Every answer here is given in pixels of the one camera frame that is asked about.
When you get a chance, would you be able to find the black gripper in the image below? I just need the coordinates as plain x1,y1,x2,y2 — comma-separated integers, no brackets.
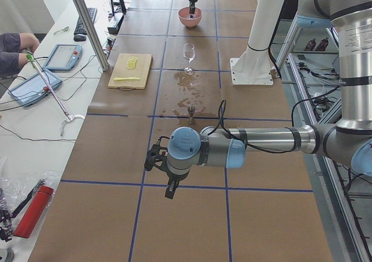
164,169,190,199
189,0,198,14

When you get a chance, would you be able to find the steel jigger cup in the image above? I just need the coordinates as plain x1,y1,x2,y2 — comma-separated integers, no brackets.
187,105,195,125

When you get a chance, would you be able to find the clear ice cubes pile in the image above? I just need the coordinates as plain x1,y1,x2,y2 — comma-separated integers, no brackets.
184,14,197,20

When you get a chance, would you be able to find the clear wine glass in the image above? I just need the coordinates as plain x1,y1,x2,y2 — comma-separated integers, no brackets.
183,43,195,75

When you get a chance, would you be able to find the pink bowl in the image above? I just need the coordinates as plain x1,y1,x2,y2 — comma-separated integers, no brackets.
178,7,203,28

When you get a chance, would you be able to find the bamboo cutting board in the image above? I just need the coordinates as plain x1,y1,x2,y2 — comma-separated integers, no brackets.
108,53,152,89

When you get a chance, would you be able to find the lemon slice front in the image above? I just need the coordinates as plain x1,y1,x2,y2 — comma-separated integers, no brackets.
127,63,136,70

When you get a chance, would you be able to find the yellow plastic knife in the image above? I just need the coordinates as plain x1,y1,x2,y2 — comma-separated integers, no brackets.
113,77,141,81

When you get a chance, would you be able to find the black keyboard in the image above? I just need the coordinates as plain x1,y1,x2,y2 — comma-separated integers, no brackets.
73,7,98,35

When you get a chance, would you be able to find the black computer mouse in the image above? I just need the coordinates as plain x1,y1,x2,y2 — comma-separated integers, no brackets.
73,34,87,42

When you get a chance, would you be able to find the silver reacher grabber stick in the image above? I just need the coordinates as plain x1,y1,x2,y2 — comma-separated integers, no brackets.
26,53,85,137

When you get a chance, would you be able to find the light green spoon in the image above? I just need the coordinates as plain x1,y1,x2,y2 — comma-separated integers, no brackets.
53,26,70,35

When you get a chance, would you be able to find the red cylinder bottle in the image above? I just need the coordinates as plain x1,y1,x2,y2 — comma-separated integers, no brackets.
13,185,54,238

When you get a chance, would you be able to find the blue teach pendant far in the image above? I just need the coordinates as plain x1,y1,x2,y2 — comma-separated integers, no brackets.
44,44,82,71

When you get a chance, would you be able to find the blue teach pendant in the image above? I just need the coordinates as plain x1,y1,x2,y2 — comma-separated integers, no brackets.
44,44,82,71
8,69,62,107

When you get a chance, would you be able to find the clear plastic bag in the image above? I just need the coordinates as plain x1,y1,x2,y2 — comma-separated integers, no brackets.
1,171,62,213

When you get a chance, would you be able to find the blue teach pendant near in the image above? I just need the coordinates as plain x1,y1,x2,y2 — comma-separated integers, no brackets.
8,69,62,107

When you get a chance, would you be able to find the seated person green shirt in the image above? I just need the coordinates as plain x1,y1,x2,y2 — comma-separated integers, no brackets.
1,33,40,75

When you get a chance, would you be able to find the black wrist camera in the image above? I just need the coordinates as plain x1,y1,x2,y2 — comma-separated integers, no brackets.
144,136,169,172

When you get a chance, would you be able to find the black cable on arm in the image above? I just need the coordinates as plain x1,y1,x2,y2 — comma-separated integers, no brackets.
205,99,294,154

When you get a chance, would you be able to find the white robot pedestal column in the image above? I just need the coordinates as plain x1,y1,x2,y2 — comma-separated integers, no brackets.
230,0,285,85

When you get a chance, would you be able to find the aluminium frame post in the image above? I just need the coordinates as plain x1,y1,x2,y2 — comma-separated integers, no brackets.
72,0,109,71

